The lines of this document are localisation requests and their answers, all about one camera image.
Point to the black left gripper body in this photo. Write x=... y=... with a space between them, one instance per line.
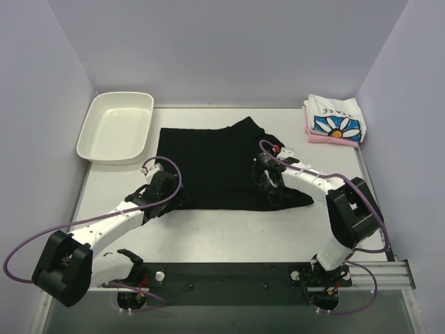
x=177 y=194

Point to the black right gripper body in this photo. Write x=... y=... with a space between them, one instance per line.
x=263 y=176

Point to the black t shirt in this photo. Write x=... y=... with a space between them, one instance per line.
x=216 y=167

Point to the white plastic bin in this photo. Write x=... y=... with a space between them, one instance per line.
x=116 y=128

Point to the white daisy print t shirt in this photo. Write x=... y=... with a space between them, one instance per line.
x=335 y=118

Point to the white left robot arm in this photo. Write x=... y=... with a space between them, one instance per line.
x=72 y=263

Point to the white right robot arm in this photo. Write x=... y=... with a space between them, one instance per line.
x=353 y=213

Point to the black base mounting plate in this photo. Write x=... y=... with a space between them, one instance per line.
x=229 y=284

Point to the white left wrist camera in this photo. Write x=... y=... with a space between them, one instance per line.
x=148 y=171

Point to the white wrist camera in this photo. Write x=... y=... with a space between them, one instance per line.
x=148 y=171
x=282 y=153

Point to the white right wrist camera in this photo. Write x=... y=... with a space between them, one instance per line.
x=282 y=153

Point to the aluminium front rail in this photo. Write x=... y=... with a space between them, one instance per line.
x=388 y=275

